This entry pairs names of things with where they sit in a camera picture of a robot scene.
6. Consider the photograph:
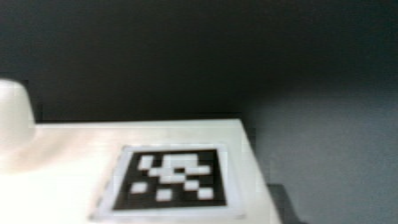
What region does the white front drawer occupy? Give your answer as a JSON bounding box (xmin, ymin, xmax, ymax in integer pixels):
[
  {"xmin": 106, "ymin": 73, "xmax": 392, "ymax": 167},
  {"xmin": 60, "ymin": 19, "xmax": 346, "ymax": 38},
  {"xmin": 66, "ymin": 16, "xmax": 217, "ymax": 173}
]
[{"xmin": 0, "ymin": 79, "xmax": 282, "ymax": 224}]

